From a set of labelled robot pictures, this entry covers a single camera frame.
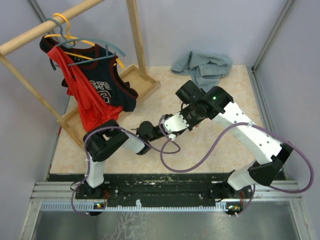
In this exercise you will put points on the light blue denim cloth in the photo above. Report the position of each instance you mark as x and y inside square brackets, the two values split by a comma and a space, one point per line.
[205, 69]

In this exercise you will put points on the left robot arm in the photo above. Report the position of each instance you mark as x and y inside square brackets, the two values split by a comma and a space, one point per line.
[103, 141]

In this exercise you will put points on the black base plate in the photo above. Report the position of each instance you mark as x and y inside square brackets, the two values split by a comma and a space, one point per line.
[155, 177]

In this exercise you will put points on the navy basketball jersey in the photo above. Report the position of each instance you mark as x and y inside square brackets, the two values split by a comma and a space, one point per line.
[103, 75]

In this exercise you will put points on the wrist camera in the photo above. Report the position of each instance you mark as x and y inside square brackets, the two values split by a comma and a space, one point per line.
[172, 137]
[175, 123]

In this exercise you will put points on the yellow clothes hanger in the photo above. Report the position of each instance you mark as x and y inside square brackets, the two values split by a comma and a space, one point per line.
[70, 41]

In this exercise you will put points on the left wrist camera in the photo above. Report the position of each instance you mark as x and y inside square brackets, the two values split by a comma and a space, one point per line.
[172, 137]

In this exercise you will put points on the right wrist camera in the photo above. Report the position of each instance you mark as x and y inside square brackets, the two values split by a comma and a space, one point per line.
[175, 123]

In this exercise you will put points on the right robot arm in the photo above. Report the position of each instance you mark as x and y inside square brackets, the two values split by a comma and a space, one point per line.
[218, 105]

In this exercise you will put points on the red shirt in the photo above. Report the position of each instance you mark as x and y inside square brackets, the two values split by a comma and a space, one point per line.
[93, 110]

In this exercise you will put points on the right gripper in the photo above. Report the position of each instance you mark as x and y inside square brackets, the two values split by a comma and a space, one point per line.
[192, 125]

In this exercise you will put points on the white cable duct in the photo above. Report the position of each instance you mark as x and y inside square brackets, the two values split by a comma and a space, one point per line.
[65, 206]

